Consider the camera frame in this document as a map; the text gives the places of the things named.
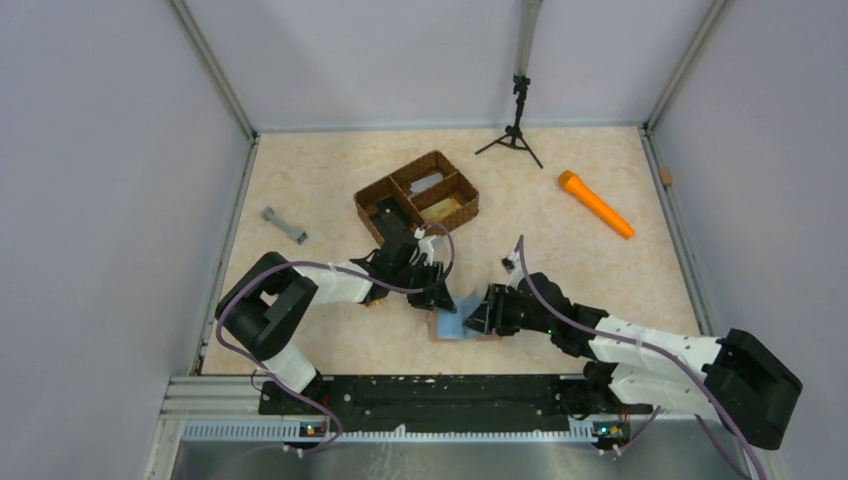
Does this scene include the brown leather card holder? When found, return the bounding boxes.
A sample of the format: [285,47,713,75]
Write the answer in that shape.
[427,291,500,343]

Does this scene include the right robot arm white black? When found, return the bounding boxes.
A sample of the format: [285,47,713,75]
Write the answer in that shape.
[463,273,803,451]

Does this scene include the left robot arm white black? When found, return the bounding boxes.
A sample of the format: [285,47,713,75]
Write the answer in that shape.
[214,237,457,393]

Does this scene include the gold card in basket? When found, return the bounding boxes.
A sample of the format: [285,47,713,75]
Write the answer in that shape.
[421,197,462,222]

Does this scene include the silver card in basket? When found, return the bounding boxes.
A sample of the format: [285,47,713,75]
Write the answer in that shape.
[409,171,444,197]

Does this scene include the yellow red toy car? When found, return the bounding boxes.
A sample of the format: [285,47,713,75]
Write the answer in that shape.
[362,297,386,308]

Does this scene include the black object in basket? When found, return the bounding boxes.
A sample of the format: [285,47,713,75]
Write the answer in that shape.
[370,197,413,245]

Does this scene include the brown wicker divided basket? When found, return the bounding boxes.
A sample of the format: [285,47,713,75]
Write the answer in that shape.
[353,150,480,246]

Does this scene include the grey plastic connector piece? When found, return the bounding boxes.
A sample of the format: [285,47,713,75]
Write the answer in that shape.
[260,206,308,245]

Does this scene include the orange flashlight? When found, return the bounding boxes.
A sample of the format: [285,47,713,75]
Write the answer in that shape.
[558,170,635,239]

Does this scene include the black mini tripod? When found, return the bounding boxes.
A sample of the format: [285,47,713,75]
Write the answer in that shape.
[474,75,544,169]

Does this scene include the small tan block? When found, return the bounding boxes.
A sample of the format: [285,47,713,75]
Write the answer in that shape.
[657,167,673,188]

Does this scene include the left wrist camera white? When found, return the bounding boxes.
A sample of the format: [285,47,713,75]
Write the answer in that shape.
[413,227,439,265]

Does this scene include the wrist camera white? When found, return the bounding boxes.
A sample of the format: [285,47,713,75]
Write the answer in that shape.
[501,250,526,290]
[413,227,439,265]

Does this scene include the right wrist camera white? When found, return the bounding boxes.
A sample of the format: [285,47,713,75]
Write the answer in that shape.
[501,250,526,290]

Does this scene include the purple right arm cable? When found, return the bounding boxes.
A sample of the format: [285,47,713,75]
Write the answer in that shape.
[513,234,770,480]

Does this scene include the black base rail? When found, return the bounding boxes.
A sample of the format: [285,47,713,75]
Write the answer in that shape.
[258,374,653,433]

